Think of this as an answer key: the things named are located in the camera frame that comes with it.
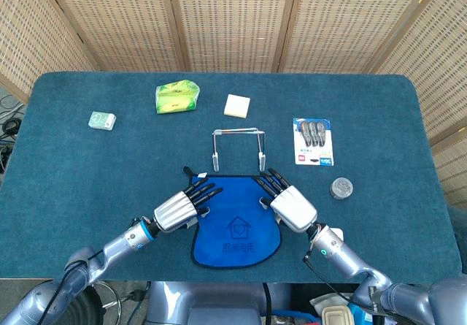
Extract pale yellow sticky note pad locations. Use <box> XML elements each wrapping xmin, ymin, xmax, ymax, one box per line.
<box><xmin>223</xmin><ymin>93</ymin><xmax>252</xmax><ymax>118</ymax></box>

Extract green tissue pack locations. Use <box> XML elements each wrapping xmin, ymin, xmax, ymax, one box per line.
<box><xmin>155</xmin><ymin>79</ymin><xmax>201</xmax><ymax>115</ymax></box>

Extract clear round jar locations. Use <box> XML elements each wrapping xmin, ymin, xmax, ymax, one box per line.
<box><xmin>330</xmin><ymin>177</ymin><xmax>354</xmax><ymax>201</ymax></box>

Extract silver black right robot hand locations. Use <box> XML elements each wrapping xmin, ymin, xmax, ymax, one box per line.
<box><xmin>251</xmin><ymin>168</ymin><xmax>318</xmax><ymax>234</ymax></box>

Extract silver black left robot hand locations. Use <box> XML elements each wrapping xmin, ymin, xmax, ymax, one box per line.
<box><xmin>153</xmin><ymin>177</ymin><xmax>224</xmax><ymax>233</ymax></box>

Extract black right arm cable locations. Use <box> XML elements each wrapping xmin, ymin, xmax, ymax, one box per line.
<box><xmin>302</xmin><ymin>253</ymin><xmax>366</xmax><ymax>304</ymax></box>

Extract beige lidded container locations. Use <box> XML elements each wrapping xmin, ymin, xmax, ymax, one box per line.
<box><xmin>321</xmin><ymin>305</ymin><xmax>354</xmax><ymax>325</ymax></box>

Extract bundle of floor cables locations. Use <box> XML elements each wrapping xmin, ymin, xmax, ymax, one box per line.
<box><xmin>0</xmin><ymin>94</ymin><xmax>26</xmax><ymax>175</ymax></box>

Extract blue detergent bottle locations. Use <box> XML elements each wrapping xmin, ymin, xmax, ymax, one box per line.
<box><xmin>346</xmin><ymin>301</ymin><xmax>374</xmax><ymax>325</ymax></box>

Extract grey-blue robot torso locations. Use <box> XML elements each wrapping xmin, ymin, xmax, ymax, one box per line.
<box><xmin>145</xmin><ymin>280</ymin><xmax>293</xmax><ymax>325</ymax></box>

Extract white crumpled bag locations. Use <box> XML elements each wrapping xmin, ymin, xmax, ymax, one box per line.
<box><xmin>309</xmin><ymin>292</ymin><xmax>351</xmax><ymax>317</ymax></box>

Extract woven bamboo folding screen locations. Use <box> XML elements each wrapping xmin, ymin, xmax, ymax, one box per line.
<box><xmin>0</xmin><ymin>0</ymin><xmax>467</xmax><ymax>209</ymax></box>

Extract blue carpet table cover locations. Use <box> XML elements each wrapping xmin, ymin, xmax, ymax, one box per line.
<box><xmin>0</xmin><ymin>71</ymin><xmax>467</xmax><ymax>286</ymax></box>

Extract blister card pack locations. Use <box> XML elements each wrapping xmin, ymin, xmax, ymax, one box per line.
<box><xmin>293</xmin><ymin>117</ymin><xmax>335</xmax><ymax>167</ymax></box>

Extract small green white box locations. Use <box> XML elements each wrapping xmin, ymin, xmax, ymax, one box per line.
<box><xmin>88</xmin><ymin>110</ymin><xmax>117</xmax><ymax>131</ymax></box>

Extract blue cleaning cloth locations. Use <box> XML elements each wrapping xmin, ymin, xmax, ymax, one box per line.
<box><xmin>182</xmin><ymin>166</ymin><xmax>284</xmax><ymax>269</ymax></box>

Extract black round stool seat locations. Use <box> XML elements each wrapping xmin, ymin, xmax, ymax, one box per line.
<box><xmin>78</xmin><ymin>286</ymin><xmax>105</xmax><ymax>325</ymax></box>

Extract chrome stool ring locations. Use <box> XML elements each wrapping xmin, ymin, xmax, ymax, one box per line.
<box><xmin>93</xmin><ymin>280</ymin><xmax>122</xmax><ymax>321</ymax></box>

